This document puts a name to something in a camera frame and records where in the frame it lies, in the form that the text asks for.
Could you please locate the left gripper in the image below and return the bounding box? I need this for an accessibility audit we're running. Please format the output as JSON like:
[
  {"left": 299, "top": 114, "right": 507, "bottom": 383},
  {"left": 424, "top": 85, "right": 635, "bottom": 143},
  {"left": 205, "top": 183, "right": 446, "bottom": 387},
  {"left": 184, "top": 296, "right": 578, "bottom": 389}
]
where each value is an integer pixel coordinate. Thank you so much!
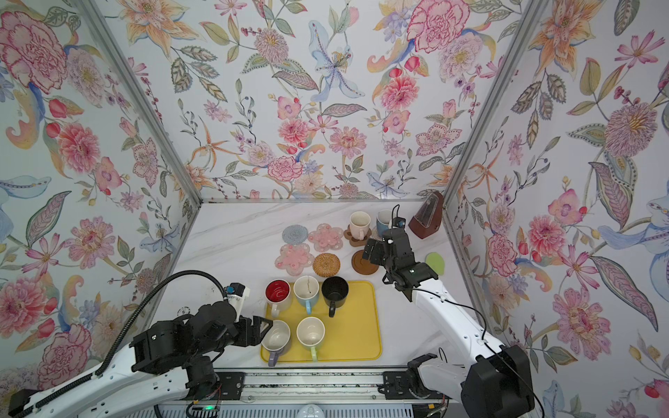
[{"left": 193, "top": 319, "right": 279, "bottom": 360}]

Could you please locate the brown wooden round coaster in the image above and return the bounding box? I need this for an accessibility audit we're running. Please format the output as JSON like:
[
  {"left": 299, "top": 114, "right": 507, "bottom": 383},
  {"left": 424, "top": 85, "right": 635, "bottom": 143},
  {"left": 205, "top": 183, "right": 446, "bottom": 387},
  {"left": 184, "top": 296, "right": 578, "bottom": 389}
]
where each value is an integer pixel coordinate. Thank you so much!
[{"left": 351, "top": 250, "right": 379, "bottom": 275}]

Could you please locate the teal blue mug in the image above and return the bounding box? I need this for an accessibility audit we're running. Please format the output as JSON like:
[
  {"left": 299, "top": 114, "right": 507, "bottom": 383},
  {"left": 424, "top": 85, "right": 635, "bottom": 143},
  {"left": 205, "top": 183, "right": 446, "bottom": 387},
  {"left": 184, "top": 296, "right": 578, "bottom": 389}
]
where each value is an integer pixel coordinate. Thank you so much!
[{"left": 376, "top": 209, "right": 393, "bottom": 238}]

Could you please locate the brown paw coaster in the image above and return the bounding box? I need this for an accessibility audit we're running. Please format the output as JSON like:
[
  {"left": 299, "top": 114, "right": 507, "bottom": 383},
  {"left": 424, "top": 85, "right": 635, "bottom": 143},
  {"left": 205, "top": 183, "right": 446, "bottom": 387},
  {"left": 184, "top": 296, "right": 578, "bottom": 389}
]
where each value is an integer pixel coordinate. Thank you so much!
[{"left": 344, "top": 226, "right": 372, "bottom": 247}]

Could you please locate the pink handle mug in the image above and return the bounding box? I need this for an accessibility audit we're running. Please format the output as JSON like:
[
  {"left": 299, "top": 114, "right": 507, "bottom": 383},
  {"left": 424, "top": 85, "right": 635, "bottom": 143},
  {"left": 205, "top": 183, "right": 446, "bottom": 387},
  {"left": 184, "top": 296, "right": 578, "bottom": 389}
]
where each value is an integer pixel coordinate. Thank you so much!
[{"left": 348, "top": 211, "right": 371, "bottom": 240}]

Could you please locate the rattan woven coaster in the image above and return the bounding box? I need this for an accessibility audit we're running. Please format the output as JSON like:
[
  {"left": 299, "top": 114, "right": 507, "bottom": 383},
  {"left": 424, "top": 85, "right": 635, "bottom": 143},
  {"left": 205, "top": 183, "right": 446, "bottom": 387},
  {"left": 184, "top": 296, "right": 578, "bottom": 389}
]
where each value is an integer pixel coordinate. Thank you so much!
[{"left": 313, "top": 253, "right": 341, "bottom": 278}]

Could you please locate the pink flower coaster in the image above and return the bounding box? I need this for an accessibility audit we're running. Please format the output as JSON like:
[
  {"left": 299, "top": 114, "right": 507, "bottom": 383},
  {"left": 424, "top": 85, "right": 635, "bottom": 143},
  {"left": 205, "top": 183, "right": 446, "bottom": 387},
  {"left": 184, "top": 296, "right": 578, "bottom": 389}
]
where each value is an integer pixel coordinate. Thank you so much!
[
  {"left": 308, "top": 223, "right": 343, "bottom": 253},
  {"left": 275, "top": 244, "right": 315, "bottom": 277}
]

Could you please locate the grey woven coaster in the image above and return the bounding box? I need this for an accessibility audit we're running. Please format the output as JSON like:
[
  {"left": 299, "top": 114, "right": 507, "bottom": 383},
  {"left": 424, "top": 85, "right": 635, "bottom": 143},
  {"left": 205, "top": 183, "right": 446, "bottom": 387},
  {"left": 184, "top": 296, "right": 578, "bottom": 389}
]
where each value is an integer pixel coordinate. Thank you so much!
[{"left": 282, "top": 225, "right": 309, "bottom": 245}]

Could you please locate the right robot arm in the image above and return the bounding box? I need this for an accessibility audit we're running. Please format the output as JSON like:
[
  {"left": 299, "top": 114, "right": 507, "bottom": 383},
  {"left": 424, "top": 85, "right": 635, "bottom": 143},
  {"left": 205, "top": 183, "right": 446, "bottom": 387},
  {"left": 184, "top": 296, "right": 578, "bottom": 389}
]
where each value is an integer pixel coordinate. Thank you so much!
[{"left": 362, "top": 216, "right": 545, "bottom": 417}]

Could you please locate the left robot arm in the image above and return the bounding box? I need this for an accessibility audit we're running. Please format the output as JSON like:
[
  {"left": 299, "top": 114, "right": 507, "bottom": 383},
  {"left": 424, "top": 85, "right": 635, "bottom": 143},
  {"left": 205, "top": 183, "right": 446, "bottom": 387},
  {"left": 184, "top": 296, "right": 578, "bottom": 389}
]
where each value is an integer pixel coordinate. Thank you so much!
[{"left": 9, "top": 283, "right": 274, "bottom": 417}]

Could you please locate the red brown metronome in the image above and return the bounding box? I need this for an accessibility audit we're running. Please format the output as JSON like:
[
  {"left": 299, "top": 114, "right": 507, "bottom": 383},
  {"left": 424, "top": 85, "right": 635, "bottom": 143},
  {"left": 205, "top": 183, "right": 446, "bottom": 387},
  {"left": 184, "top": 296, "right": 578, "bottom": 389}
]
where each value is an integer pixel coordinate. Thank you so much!
[{"left": 409, "top": 192, "right": 444, "bottom": 240}]

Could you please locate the red interior mug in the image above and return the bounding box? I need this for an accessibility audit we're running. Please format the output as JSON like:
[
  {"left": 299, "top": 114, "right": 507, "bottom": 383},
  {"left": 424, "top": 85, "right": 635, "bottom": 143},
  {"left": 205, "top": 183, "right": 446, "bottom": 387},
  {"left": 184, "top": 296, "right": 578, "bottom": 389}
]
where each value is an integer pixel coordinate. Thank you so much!
[{"left": 265, "top": 280, "right": 293, "bottom": 319}]

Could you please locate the light blue mug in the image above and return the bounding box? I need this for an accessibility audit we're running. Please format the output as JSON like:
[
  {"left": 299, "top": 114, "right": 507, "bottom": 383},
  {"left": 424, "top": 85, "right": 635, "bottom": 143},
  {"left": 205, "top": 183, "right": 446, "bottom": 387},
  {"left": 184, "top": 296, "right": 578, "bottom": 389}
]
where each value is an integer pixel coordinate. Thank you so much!
[{"left": 293, "top": 275, "right": 320, "bottom": 315}]

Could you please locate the black mug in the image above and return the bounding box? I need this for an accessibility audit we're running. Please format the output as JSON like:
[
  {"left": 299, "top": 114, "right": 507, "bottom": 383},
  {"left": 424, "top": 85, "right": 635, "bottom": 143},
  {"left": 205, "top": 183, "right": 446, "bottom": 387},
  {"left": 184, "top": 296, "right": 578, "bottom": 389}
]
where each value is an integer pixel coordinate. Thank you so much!
[{"left": 322, "top": 276, "right": 349, "bottom": 318}]

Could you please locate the yellow tray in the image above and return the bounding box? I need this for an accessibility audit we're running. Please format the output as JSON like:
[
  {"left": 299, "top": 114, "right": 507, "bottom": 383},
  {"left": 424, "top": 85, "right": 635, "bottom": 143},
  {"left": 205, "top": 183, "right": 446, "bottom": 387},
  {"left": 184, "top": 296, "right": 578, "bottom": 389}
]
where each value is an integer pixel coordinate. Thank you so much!
[{"left": 266, "top": 280, "right": 383, "bottom": 366}]

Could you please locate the purple handle mug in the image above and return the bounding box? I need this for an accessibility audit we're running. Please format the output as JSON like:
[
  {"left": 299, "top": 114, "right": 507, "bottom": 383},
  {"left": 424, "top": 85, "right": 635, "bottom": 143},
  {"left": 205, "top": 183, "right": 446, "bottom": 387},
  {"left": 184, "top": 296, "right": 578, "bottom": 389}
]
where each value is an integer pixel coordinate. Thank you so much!
[{"left": 261, "top": 320, "right": 291, "bottom": 367}]

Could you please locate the green spatula wooden handle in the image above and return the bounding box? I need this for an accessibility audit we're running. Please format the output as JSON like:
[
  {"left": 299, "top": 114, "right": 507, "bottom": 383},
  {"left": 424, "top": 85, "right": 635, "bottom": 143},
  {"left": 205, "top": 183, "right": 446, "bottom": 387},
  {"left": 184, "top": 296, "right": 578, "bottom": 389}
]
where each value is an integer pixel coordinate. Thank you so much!
[{"left": 425, "top": 253, "right": 445, "bottom": 276}]

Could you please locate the green handle mug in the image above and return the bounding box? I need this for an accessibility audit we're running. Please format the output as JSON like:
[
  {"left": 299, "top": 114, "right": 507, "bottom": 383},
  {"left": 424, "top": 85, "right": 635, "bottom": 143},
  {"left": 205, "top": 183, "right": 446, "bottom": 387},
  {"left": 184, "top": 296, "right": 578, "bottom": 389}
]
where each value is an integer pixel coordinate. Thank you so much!
[{"left": 296, "top": 316, "right": 326, "bottom": 362}]

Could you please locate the aluminium rail base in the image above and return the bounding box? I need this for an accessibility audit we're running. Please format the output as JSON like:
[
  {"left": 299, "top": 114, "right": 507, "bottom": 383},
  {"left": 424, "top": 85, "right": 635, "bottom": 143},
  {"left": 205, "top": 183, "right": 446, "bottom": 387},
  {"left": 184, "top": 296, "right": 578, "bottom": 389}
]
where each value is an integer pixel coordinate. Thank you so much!
[{"left": 83, "top": 365, "right": 534, "bottom": 406}]

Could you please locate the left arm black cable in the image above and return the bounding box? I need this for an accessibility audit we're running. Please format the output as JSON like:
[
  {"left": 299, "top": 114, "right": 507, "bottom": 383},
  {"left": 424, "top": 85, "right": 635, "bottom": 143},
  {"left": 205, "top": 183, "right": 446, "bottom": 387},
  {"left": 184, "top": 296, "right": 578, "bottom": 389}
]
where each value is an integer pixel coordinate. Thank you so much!
[{"left": 15, "top": 269, "right": 228, "bottom": 418}]

